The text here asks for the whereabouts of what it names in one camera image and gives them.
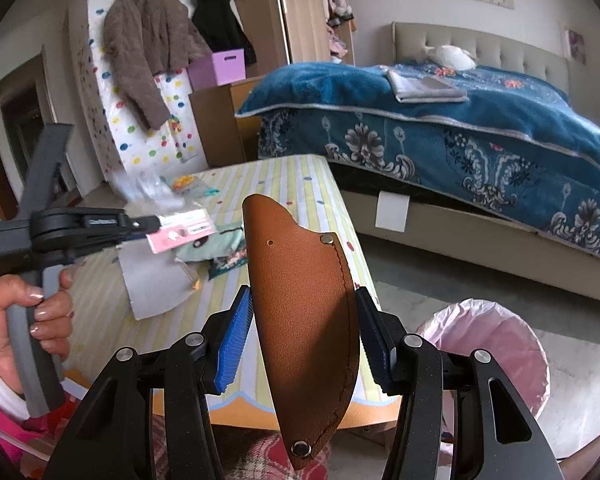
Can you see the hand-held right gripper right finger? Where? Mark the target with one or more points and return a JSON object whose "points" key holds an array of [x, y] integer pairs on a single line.
{"points": [[375, 340]]}

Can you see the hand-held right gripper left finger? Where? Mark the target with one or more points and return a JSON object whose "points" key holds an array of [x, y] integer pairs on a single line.
{"points": [[235, 340]]}

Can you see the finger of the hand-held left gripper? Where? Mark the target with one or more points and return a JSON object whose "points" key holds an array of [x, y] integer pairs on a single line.
{"points": [[110, 227]]}

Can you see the brown leather sheath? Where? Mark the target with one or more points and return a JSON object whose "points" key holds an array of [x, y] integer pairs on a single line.
{"points": [[300, 320]]}

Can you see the pink card packet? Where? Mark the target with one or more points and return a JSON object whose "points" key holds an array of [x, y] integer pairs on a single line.
{"points": [[180, 232]]}

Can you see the bin with pink bag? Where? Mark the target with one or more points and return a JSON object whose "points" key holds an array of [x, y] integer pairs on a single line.
{"points": [[505, 350]]}

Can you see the person's left forearm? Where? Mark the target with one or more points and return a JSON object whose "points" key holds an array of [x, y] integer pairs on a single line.
{"points": [[0, 395]]}

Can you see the person's left hand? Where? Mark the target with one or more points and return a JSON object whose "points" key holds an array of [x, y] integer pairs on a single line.
{"points": [[50, 310]]}

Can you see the clear plastic wrapper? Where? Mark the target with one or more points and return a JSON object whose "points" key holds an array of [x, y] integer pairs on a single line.
{"points": [[145, 192]]}

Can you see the white paper sheet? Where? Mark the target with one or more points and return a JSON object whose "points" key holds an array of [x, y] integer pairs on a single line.
{"points": [[150, 285]]}

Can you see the dark printed wrapper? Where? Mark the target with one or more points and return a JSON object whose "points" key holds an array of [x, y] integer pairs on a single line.
{"points": [[227, 262]]}

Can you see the orange and teal wrapper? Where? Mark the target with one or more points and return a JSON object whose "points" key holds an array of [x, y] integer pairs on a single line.
{"points": [[185, 182]]}

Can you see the polka dot sheet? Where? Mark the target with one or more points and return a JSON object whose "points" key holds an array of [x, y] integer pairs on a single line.
{"points": [[145, 145]]}

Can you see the mint green packet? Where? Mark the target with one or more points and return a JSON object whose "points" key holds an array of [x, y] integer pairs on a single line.
{"points": [[215, 245]]}

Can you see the person's plaid pants legs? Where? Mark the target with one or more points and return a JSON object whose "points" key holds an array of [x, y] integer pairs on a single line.
{"points": [[260, 455]]}

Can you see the white paper label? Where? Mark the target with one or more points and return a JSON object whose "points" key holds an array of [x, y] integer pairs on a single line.
{"points": [[391, 211]]}

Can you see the wooden drawer cabinet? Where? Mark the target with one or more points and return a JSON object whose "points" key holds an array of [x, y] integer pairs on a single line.
{"points": [[220, 120]]}

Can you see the striped tablecloth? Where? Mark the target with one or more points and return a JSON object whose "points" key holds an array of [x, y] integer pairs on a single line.
{"points": [[300, 180]]}

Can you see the brown coat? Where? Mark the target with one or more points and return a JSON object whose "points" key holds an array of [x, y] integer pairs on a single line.
{"points": [[145, 40]]}

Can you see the purple storage basket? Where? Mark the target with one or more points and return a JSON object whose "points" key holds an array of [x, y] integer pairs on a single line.
{"points": [[215, 67]]}

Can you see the black coat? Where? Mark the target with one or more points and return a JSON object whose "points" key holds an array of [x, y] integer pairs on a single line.
{"points": [[220, 15]]}

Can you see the folded grey cloth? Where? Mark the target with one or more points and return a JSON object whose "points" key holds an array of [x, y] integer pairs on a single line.
{"points": [[425, 87]]}

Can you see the wooden wardrobe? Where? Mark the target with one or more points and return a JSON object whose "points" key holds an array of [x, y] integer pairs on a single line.
{"points": [[300, 10]]}

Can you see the white plush toy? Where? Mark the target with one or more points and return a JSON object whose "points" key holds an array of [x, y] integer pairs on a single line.
{"points": [[450, 56]]}

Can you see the beige upholstered bed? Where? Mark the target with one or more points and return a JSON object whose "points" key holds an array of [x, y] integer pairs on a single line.
{"points": [[480, 45]]}

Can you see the small wall picture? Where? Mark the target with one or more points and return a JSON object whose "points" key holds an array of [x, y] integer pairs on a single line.
{"points": [[575, 45]]}

